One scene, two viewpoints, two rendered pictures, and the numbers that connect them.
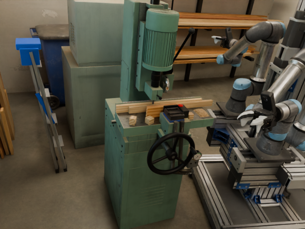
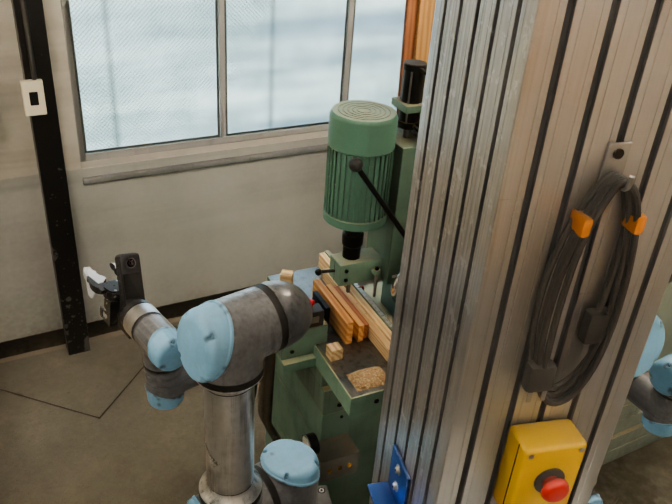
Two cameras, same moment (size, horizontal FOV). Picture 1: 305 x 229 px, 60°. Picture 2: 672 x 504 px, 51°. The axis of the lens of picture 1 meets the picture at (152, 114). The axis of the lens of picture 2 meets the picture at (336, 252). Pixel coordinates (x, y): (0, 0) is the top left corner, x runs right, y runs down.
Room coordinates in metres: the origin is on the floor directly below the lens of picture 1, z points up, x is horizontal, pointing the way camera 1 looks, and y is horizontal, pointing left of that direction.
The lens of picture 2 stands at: (1.33, -1.72, 2.10)
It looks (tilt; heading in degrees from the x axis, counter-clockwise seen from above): 30 degrees down; 86
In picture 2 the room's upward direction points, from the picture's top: 4 degrees clockwise
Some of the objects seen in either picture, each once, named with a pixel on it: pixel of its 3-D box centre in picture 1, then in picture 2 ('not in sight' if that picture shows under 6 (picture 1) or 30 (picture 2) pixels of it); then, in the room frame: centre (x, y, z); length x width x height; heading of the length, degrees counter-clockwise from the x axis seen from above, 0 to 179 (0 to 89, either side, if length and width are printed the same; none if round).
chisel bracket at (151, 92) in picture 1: (153, 91); (356, 268); (1.50, 0.01, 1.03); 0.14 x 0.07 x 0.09; 24
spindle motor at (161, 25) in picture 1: (159, 40); (359, 166); (1.48, 0.01, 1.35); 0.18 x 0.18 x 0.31
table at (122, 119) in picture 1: (167, 122); (322, 334); (1.41, -0.10, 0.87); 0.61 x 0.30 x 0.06; 114
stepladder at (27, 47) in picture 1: (44, 111); not in sight; (1.85, 0.88, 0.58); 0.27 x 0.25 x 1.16; 117
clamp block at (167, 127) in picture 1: (174, 123); (295, 327); (1.33, -0.13, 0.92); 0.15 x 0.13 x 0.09; 114
